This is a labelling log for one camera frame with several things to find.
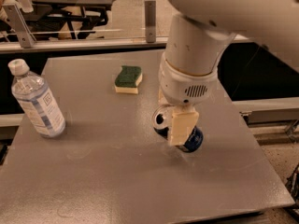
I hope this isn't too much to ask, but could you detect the metal bracket post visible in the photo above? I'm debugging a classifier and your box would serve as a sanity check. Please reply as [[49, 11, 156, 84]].
[[3, 4, 36, 49], [144, 0, 156, 43]]

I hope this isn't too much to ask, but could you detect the green and yellow sponge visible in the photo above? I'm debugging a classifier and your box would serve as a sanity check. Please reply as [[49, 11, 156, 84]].
[[114, 65, 143, 94]]

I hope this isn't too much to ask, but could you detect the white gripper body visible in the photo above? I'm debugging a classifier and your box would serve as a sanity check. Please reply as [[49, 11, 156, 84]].
[[158, 53, 218, 105]]

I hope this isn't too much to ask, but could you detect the blue pepsi can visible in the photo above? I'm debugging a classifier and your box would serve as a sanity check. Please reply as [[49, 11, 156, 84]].
[[151, 105, 204, 152]]

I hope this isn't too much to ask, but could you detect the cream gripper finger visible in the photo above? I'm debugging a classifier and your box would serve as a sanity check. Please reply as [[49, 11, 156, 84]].
[[158, 89, 168, 105], [168, 105, 199, 146]]

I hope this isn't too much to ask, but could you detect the metal rail behind table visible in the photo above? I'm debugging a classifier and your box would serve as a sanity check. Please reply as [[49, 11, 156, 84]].
[[0, 36, 168, 54]]

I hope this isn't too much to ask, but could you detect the clear plastic water bottle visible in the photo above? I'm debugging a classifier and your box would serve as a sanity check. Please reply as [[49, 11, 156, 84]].
[[8, 59, 65, 138]]

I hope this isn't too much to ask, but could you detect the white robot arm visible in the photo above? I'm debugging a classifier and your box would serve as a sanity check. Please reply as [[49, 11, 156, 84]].
[[158, 0, 299, 146]]

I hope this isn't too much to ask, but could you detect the middle metal bracket post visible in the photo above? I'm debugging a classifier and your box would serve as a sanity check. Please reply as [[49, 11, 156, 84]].
[[144, 0, 156, 43]]

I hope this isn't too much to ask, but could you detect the left metal bracket post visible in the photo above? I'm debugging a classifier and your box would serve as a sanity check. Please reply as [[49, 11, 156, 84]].
[[3, 4, 36, 49]]

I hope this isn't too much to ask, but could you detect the black desk in background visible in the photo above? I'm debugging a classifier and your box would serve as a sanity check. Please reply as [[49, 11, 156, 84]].
[[21, 0, 117, 39]]

